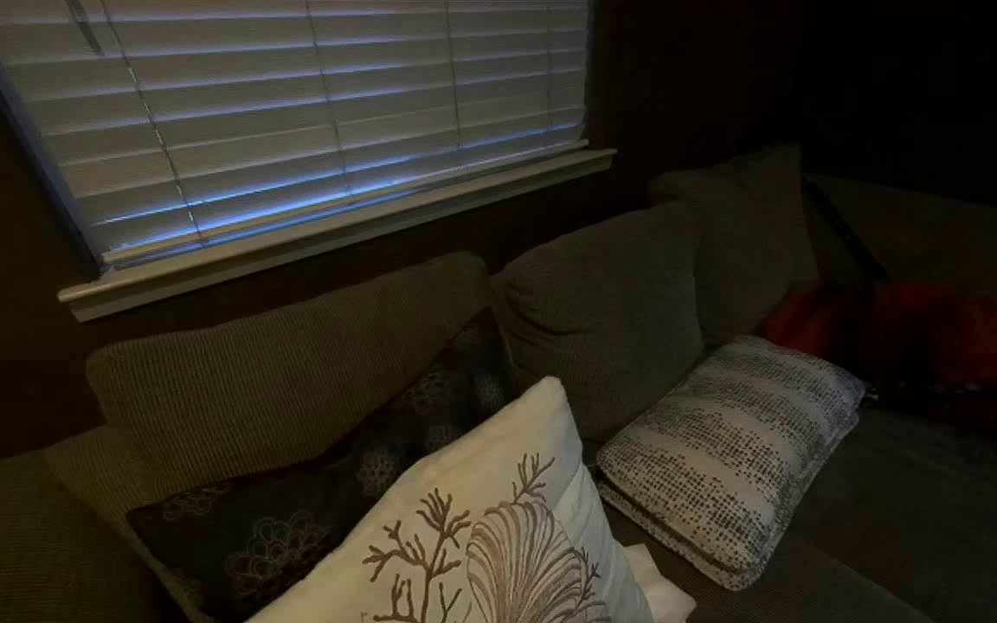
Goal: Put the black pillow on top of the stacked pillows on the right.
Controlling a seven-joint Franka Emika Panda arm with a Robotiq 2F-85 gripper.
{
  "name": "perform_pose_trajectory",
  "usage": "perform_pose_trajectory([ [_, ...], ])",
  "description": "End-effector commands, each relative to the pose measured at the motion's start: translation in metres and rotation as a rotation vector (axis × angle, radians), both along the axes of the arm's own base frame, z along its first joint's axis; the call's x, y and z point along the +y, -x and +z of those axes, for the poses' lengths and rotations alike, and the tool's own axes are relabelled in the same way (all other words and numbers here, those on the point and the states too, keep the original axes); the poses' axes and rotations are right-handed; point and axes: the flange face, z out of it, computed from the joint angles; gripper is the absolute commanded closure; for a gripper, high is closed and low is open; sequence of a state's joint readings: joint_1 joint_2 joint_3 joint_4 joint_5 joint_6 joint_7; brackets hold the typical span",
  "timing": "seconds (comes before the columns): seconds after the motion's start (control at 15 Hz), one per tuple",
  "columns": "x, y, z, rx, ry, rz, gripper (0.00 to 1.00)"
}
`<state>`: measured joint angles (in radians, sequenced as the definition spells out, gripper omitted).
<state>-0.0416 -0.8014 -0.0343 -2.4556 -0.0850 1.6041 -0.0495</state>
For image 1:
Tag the grey white woven pillow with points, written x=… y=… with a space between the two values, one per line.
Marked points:
x=721 y=462

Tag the black floral pillow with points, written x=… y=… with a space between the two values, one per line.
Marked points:
x=236 y=545

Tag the white window sill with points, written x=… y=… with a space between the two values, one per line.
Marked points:
x=170 y=278

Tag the red blanket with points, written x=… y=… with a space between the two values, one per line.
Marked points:
x=918 y=347

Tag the white window blinds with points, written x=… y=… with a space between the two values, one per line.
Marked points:
x=199 y=124

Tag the white folded tissue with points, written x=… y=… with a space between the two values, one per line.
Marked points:
x=665 y=600

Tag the white coral print pillow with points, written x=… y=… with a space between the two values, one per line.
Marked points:
x=496 y=528

